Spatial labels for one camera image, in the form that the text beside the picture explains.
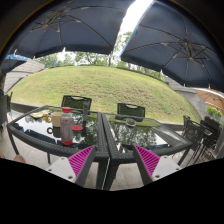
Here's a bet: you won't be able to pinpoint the left dark wicker chair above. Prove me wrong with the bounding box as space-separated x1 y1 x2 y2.
61 95 92 111

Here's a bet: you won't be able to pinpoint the right glass-top wicker table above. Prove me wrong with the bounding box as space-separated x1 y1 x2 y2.
102 113 192 190

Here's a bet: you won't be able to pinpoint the glass-top wicker table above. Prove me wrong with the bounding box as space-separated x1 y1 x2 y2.
7 105 109 189
102 113 192 190

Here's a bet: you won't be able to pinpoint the left glass-top wicker table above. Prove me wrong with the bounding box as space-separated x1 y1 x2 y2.
7 105 109 189

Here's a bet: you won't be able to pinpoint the navy patio umbrella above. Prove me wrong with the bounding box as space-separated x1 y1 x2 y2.
0 0 136 75
121 1 224 93

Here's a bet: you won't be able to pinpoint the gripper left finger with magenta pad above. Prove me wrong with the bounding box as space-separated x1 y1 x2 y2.
47 145 96 187

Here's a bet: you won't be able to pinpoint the clear bottle with red cap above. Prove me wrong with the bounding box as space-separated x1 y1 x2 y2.
60 107 73 145

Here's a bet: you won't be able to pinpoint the left navy patio umbrella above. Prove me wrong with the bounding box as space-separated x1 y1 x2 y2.
0 0 136 75

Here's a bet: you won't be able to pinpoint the right dark wicker chair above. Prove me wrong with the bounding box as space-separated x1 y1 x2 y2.
117 103 145 117

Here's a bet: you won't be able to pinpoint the green potted plant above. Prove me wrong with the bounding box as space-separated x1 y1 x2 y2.
207 106 222 120

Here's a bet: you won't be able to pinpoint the right navy patio umbrella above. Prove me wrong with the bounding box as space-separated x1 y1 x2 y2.
121 1 224 93

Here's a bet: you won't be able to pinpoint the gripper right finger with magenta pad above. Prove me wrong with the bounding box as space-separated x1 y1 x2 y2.
133 145 181 185

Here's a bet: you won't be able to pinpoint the dark ashtray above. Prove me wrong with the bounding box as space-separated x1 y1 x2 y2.
126 118 136 127

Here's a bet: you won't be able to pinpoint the yellow item on table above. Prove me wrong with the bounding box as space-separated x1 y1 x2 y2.
30 110 50 119

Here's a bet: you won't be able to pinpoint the red bottle lid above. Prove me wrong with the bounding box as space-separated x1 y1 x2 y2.
72 125 83 131

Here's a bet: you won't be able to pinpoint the dark wicker chair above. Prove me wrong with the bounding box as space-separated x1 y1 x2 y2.
61 95 92 111
117 103 145 117

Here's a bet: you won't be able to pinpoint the dark chairs at right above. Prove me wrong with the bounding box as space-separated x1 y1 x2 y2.
182 116 221 160

